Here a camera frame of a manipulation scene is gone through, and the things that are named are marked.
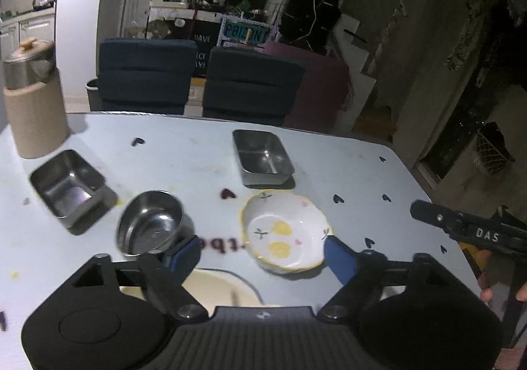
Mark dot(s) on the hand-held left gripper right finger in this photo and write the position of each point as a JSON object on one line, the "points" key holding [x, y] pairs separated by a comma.
{"points": [[339, 261]]}

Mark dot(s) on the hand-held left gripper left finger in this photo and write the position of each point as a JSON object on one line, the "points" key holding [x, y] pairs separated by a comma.
{"points": [[185, 254]]}

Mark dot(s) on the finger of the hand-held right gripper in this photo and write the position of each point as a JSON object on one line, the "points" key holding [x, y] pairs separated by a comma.
{"points": [[432, 216]]}

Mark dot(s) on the round steel bowl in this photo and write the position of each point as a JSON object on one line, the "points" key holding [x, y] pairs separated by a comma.
{"points": [[150, 226]]}

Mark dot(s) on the floral bowl with yellow rim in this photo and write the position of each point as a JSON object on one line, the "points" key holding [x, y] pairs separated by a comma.
{"points": [[284, 230]]}

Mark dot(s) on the steel rectangular container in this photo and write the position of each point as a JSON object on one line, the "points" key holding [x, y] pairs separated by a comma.
{"points": [[66, 184], [261, 156]]}

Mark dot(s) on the person's right hand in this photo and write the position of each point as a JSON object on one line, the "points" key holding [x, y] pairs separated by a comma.
{"points": [[486, 294]]}

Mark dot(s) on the white mesh basket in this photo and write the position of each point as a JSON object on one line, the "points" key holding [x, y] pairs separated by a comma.
{"points": [[492, 151]]}

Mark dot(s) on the heart printed tablecloth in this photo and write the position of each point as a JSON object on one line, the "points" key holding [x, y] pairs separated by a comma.
{"points": [[164, 164]]}

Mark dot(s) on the maroon chair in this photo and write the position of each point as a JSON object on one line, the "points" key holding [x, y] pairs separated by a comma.
{"points": [[325, 94]]}

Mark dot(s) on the dark blue chair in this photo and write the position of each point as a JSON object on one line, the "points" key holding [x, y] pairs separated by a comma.
{"points": [[251, 86], [144, 73]]}

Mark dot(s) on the floral curtain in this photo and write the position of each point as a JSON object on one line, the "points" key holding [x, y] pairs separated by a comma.
{"points": [[473, 36]]}

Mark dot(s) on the waste bin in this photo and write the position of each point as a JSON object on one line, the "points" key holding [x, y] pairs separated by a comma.
{"points": [[92, 94]]}

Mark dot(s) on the beige jug with steel top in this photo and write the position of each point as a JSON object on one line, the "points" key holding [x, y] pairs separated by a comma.
{"points": [[37, 123]]}

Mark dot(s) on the black chalkboard sign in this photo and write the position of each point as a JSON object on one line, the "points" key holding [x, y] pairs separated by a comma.
{"points": [[204, 44]]}

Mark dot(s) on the teal sign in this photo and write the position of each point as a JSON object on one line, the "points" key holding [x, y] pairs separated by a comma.
{"points": [[245, 30]]}

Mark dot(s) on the black vest with white trim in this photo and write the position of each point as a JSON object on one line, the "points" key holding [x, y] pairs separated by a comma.
{"points": [[313, 3]]}

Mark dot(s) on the green plant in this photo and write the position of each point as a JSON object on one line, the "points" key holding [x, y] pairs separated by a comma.
{"points": [[243, 5]]}

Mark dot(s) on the white base cabinet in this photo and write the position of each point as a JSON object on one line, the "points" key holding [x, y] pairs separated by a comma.
{"points": [[29, 30]]}

